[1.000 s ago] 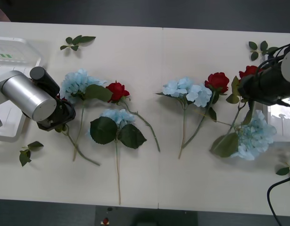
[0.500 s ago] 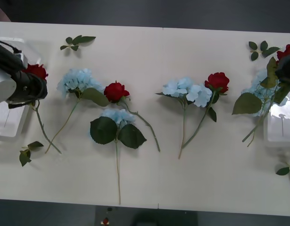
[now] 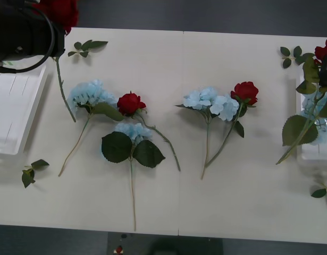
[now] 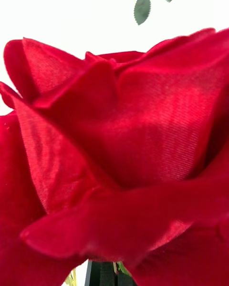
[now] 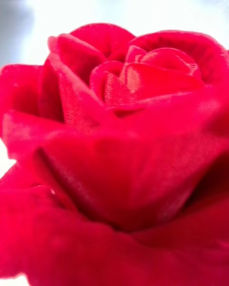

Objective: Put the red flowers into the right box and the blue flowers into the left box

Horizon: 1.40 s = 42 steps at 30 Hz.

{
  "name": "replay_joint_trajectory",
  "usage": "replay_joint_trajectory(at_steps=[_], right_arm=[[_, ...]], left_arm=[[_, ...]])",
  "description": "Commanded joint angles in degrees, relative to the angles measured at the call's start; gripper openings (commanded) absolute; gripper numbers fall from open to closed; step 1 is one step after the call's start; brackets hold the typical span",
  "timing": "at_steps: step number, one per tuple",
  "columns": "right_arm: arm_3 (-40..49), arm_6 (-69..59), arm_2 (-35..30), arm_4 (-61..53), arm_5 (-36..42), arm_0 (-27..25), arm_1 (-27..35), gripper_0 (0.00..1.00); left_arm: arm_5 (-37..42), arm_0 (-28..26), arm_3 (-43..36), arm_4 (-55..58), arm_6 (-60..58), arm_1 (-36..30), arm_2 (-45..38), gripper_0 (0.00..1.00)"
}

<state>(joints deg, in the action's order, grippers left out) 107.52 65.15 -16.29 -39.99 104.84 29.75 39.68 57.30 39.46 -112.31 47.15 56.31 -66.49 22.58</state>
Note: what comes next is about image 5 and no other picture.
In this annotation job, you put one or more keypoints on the red rose with green stem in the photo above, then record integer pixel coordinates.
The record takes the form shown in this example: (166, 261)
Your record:
(119, 171)

